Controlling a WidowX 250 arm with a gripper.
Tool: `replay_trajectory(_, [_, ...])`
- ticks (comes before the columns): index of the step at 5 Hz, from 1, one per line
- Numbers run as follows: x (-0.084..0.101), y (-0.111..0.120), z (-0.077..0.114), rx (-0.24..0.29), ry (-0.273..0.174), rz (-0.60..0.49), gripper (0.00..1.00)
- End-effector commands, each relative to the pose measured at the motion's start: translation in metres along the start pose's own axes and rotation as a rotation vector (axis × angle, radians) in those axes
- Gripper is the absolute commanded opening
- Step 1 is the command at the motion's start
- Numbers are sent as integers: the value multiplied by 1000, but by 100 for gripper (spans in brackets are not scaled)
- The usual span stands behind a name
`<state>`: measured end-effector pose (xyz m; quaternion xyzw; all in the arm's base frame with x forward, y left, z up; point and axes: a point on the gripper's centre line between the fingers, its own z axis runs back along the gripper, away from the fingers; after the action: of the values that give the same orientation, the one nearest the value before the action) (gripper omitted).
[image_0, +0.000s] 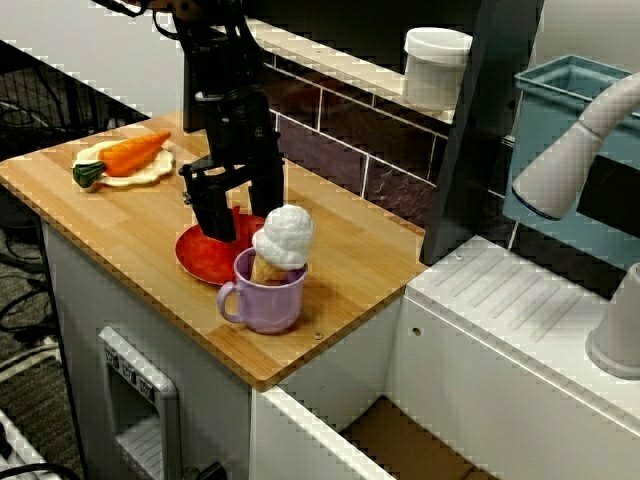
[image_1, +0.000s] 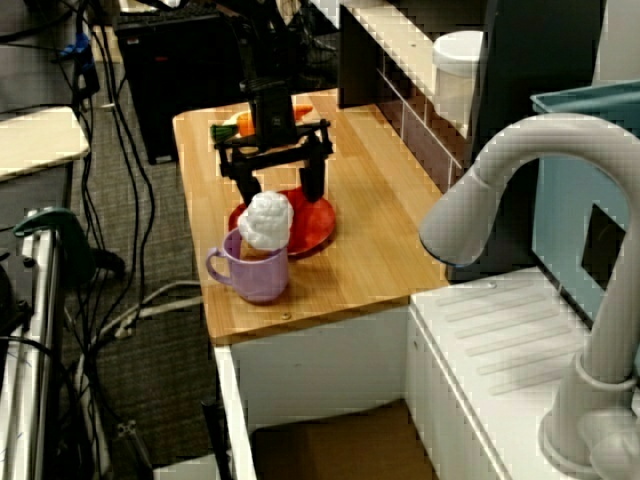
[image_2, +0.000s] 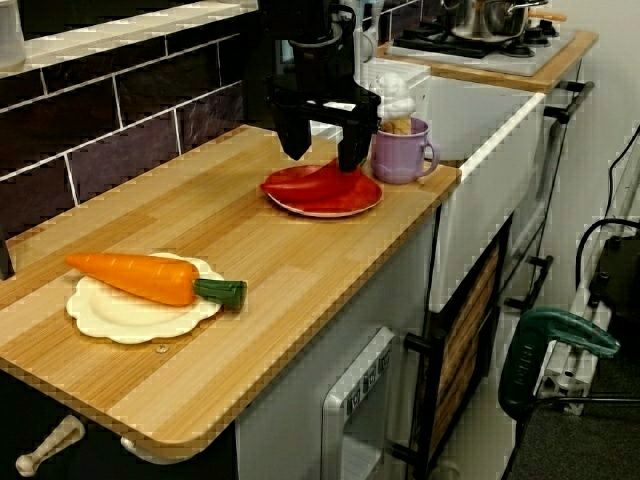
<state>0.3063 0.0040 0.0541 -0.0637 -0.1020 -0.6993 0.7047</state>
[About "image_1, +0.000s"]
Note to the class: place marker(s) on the grey toy faucet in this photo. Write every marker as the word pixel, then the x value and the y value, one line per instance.
pixel 540 140

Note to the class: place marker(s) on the black mesh net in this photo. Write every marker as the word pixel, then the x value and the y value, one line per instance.
pixel 320 60

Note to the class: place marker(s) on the cream desk board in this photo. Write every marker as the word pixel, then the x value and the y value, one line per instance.
pixel 40 140

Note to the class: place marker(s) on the black computer tower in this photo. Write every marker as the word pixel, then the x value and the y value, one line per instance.
pixel 165 90

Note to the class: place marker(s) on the dark tiled backsplash panel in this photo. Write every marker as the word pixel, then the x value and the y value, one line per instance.
pixel 415 130

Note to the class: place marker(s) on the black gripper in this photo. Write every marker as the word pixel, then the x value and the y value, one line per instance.
pixel 272 120

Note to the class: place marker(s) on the cream scalloped plate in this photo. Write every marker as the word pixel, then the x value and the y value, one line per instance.
pixel 231 120

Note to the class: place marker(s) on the blue tape piece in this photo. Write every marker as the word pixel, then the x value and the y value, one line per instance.
pixel 75 47

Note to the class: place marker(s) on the orange toy carrot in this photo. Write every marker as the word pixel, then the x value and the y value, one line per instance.
pixel 245 124

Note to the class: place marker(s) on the white cylindrical container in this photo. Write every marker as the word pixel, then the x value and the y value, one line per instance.
pixel 455 75

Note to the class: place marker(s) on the teal plastic bin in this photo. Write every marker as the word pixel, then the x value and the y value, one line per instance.
pixel 560 200

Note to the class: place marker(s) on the white toy ice cream cone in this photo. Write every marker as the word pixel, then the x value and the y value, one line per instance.
pixel 267 220

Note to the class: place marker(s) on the aluminium frame rail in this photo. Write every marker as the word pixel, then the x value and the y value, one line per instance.
pixel 42 325

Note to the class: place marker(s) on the black rod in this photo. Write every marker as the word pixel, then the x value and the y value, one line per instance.
pixel 215 435

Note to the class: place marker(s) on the white toy kitchen unit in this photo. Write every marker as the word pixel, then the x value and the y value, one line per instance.
pixel 320 360

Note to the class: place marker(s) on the purple plastic mug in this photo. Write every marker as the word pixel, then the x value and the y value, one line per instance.
pixel 260 280

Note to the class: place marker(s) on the red round plate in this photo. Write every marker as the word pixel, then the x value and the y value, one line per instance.
pixel 315 227

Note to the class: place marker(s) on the black upright panel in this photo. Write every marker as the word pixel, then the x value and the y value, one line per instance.
pixel 540 50

